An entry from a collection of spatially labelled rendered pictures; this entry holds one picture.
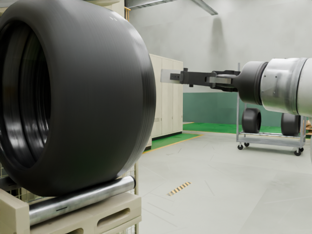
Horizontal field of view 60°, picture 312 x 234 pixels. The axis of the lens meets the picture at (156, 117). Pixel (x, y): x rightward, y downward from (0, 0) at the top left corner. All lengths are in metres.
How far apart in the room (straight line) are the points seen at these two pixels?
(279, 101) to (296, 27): 11.59
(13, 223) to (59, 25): 0.42
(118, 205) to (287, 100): 0.54
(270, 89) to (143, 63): 0.35
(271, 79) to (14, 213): 0.54
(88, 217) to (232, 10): 12.28
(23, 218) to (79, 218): 0.16
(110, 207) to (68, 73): 0.39
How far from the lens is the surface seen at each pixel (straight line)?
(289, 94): 0.45
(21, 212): 0.63
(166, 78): 0.61
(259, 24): 12.29
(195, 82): 0.51
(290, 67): 0.46
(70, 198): 0.73
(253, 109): 6.30
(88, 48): 0.61
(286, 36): 12.00
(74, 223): 0.73
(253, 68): 0.48
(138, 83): 0.67
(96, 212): 0.77
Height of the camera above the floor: 1.17
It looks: 4 degrees down
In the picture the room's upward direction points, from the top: straight up
